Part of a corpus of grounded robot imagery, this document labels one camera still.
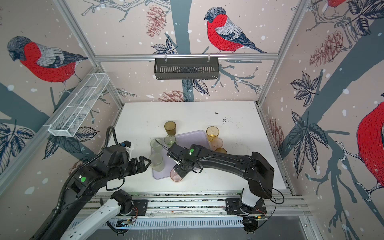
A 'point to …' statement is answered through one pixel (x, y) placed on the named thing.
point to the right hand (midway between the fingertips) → (179, 171)
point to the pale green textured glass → (155, 146)
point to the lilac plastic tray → (197, 138)
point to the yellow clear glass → (212, 132)
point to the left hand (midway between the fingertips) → (144, 164)
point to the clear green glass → (169, 140)
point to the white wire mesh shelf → (73, 114)
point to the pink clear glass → (175, 176)
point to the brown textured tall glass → (170, 127)
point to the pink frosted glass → (216, 143)
